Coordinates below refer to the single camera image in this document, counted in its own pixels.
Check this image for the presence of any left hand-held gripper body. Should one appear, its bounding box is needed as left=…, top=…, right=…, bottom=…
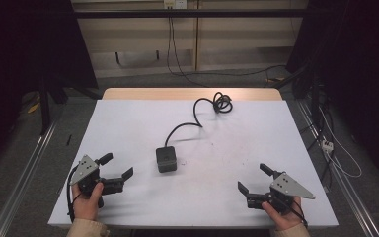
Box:
left=68, top=153, right=126, bottom=209

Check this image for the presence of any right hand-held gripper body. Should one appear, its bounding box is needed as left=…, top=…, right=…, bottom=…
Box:
left=246, top=171, right=317, bottom=215

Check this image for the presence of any black power adapter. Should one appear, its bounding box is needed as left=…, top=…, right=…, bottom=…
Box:
left=155, top=145, right=178, bottom=174

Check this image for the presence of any black adapter cable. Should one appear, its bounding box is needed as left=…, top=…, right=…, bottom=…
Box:
left=164, top=91, right=234, bottom=148

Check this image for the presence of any person's right hand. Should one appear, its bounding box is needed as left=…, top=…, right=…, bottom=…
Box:
left=261, top=197, right=306, bottom=231

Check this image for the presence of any person's left hand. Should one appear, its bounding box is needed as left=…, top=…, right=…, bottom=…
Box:
left=71, top=182, right=105, bottom=222

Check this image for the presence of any white table board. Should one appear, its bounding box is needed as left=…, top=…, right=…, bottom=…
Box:
left=47, top=99, right=340, bottom=230

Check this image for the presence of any white power strip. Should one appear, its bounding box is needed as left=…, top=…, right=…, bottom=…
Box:
left=321, top=138, right=335, bottom=154

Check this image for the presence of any beige wooden cabinet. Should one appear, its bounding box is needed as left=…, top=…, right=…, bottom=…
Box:
left=70, top=0, right=310, bottom=79

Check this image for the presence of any dark curtain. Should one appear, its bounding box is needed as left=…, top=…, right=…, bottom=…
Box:
left=285, top=0, right=379, bottom=191
left=0, top=0, right=99, bottom=172

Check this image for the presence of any black horizontal bar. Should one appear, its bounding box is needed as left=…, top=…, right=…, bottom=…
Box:
left=73, top=8, right=310, bottom=19

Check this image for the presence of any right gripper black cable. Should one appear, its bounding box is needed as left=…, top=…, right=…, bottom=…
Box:
left=282, top=197, right=310, bottom=229

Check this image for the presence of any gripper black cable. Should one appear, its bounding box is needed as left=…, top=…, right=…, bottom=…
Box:
left=65, top=163, right=81, bottom=223
left=282, top=197, right=310, bottom=229

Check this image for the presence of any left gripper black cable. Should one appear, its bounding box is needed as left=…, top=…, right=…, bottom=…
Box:
left=65, top=163, right=81, bottom=223

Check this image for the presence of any aluminium floor rail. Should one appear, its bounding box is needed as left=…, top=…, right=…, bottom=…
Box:
left=295, top=98, right=379, bottom=237
left=0, top=119, right=61, bottom=237

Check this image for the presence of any white cable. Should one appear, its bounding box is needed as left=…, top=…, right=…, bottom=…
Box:
left=319, top=105, right=363, bottom=180

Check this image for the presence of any black wall cable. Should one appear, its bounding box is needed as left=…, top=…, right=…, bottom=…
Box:
left=166, top=17, right=211, bottom=88
left=170, top=17, right=288, bottom=78

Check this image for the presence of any wall socket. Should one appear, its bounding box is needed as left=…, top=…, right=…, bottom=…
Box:
left=163, top=0, right=188, bottom=10

